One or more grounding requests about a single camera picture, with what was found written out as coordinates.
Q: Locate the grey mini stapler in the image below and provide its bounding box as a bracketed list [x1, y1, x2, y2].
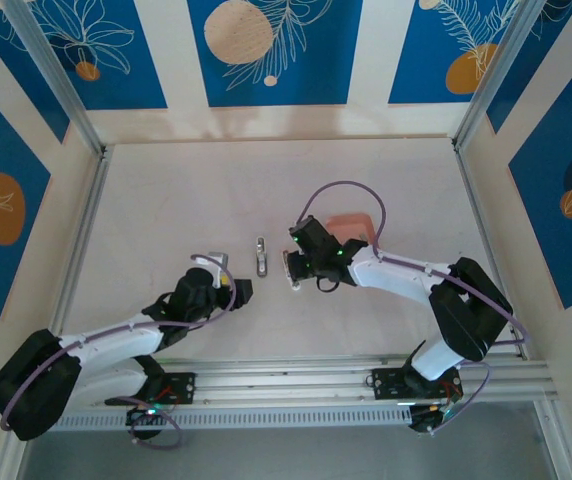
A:
[254, 235, 271, 278]

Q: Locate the aluminium frame post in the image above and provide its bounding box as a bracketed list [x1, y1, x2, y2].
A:
[3, 0, 108, 157]
[451, 0, 542, 151]

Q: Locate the pink plastic tray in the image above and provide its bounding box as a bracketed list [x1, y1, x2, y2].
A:
[326, 212, 375, 242]

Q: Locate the slotted white cable duct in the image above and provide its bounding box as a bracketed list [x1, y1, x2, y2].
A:
[50, 405, 412, 432]

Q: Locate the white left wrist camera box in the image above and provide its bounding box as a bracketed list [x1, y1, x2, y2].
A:
[207, 250, 231, 282]

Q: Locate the white pink mini stapler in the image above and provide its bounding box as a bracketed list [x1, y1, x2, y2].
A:
[279, 248, 301, 292]

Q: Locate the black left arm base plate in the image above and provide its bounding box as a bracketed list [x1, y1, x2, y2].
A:
[104, 372, 197, 406]

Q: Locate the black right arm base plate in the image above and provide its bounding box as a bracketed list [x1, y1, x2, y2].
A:
[369, 367, 465, 401]

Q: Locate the aluminium base rail beam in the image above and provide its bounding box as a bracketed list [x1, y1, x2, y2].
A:
[8, 353, 560, 416]

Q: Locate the aluminium table side rail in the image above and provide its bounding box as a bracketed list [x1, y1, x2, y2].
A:
[453, 142, 535, 361]
[48, 144, 115, 336]

